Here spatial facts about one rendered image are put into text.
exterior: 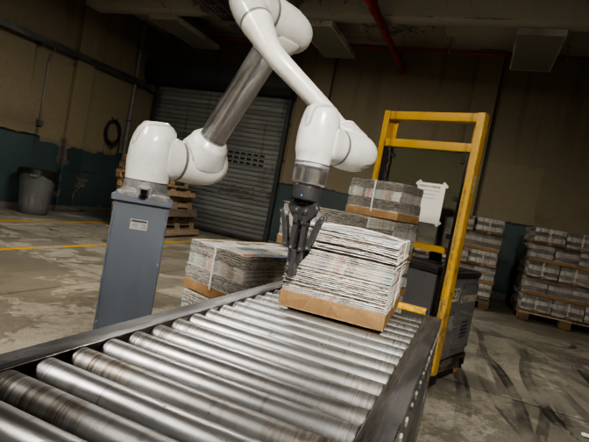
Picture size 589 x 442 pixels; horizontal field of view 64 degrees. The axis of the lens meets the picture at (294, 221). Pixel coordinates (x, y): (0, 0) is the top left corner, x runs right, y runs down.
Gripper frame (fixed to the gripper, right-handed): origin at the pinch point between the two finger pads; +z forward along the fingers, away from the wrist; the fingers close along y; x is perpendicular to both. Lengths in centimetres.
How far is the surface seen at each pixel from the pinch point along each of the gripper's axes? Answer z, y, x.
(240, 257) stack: 11, 44, -56
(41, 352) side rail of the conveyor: 13, 15, 62
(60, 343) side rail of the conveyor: 13, 16, 57
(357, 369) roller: 13.6, -26.0, 25.1
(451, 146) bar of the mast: -69, -17, -216
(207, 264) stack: 19, 63, -63
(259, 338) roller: 13.6, -4.9, 25.1
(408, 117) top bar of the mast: -88, 18, -228
